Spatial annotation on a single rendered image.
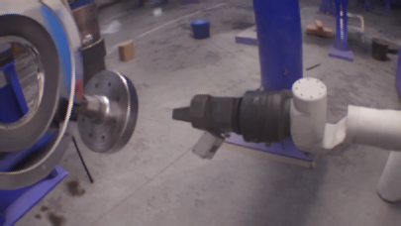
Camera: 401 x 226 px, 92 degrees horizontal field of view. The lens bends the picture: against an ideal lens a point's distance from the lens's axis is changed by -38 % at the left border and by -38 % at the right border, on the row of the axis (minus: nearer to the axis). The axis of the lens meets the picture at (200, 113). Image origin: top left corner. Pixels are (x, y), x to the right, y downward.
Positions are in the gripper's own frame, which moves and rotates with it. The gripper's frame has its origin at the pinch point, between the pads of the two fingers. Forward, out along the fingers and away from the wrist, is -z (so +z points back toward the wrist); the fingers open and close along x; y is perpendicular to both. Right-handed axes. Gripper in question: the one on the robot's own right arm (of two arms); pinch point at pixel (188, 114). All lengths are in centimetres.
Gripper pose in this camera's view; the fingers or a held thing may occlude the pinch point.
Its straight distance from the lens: 54.5
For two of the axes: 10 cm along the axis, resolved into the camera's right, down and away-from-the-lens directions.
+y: 0.9, -9.9, 1.4
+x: 4.1, 1.7, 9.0
